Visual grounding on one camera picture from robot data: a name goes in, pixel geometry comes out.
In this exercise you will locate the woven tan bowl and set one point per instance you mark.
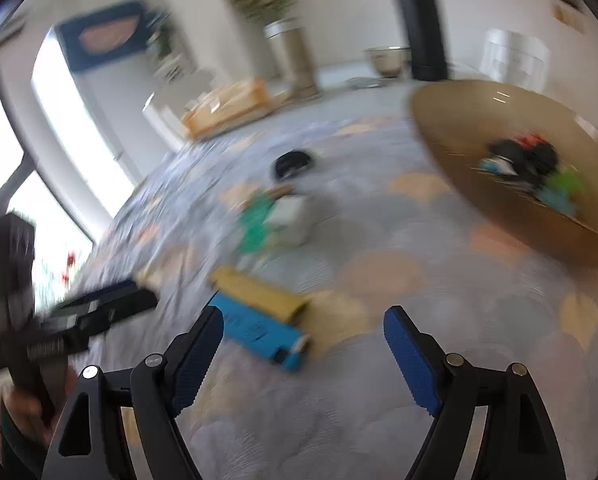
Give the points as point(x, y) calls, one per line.
point(459, 125)

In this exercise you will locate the red and white toy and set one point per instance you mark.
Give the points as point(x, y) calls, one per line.
point(529, 140)

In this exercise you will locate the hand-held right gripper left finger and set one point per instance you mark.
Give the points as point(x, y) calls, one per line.
point(199, 355)

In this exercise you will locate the white chair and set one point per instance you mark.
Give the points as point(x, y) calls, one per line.
point(516, 57)

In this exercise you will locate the blue patterned tablecloth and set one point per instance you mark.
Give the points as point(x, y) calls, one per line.
point(379, 285)

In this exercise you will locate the green translucent toy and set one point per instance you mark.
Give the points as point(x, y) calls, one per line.
point(254, 225)

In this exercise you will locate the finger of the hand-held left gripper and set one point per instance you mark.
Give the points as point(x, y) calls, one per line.
point(126, 307)
point(101, 295)

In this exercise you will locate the small green toy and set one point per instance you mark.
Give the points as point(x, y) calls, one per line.
point(568, 184)

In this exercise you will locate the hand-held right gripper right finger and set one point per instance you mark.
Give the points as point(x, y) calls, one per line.
point(409, 355)

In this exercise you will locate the yellow toy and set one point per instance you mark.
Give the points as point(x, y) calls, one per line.
point(259, 292)

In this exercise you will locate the blue painting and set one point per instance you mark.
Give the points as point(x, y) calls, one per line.
point(104, 35)

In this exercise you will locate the person's left hand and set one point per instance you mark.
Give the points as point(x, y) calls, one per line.
point(26, 405)

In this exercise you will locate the red flower plant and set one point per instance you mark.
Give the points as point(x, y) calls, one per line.
point(69, 265)

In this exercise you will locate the bread loaf in bag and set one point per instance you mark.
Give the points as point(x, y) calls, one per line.
point(229, 107)

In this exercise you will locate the glass goblet bowl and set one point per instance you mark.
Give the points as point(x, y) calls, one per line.
point(386, 60)

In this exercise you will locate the small black toy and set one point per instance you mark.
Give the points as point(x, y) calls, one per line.
point(543, 160)

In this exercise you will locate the small black round object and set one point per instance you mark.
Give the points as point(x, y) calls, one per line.
point(293, 164)

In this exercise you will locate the blue toy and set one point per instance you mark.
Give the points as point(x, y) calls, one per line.
point(251, 327)

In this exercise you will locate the person's left forearm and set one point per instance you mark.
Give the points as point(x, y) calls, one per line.
point(9, 445)

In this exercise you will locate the black cylinder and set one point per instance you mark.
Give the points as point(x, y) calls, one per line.
point(421, 20)

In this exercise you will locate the teal toy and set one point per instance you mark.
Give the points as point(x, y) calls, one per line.
point(556, 204)

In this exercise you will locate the white shelf with plants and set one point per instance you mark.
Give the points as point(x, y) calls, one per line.
point(171, 50)

